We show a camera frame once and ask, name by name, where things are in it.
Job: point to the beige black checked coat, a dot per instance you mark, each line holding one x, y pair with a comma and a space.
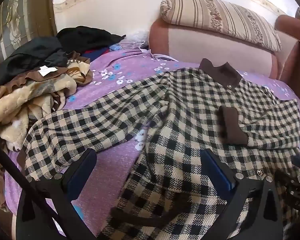
190, 110

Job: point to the striped beige bolster pillow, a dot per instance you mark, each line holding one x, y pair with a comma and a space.
222, 17

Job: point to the wooden door with patterned glass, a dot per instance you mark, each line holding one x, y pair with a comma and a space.
20, 17

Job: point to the clear plastic bag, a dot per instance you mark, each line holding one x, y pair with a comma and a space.
133, 38

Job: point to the blue and red clothing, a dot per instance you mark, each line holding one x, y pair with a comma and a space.
95, 51

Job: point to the white paper tag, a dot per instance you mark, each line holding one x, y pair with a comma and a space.
47, 70

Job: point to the pink padded headboard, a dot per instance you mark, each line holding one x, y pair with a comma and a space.
210, 47

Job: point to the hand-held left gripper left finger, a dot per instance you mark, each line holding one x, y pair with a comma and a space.
82, 171

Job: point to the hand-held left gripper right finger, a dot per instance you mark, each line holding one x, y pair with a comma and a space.
218, 172

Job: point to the purple floral bedsheet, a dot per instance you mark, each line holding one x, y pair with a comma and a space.
110, 175

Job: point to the dark grey jacket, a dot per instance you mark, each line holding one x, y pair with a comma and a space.
32, 52

